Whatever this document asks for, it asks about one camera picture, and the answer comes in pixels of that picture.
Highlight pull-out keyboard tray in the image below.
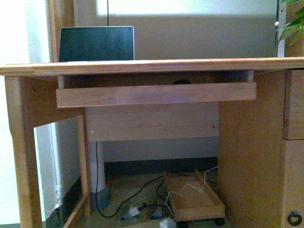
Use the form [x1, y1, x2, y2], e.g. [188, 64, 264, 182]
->
[56, 70, 257, 108]

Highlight wooden desk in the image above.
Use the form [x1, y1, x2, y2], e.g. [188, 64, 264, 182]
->
[0, 57, 304, 228]

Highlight green potted plant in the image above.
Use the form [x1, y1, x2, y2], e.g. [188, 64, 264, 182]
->
[278, 0, 304, 47]

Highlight white charger block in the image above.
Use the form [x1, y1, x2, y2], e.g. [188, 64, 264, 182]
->
[160, 218, 177, 228]

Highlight black ring door handle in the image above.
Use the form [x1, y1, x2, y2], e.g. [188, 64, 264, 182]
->
[287, 211, 303, 226]

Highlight white pipe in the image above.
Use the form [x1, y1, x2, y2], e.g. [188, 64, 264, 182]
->
[88, 142, 105, 193]

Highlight grey Logitech wireless mouse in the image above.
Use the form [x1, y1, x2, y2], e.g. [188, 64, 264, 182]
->
[173, 79, 191, 85]

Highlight wooden wheeled computer stand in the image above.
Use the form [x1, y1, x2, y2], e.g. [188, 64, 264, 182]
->
[164, 170, 225, 226]

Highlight black power cable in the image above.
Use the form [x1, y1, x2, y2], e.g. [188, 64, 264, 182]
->
[95, 141, 171, 219]

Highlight black vertical pole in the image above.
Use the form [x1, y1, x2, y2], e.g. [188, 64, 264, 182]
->
[275, 0, 280, 57]

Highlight white cable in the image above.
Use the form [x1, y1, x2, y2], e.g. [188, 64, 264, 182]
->
[165, 165, 219, 218]

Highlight white power adapter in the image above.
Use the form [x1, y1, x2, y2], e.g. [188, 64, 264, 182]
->
[128, 205, 140, 218]

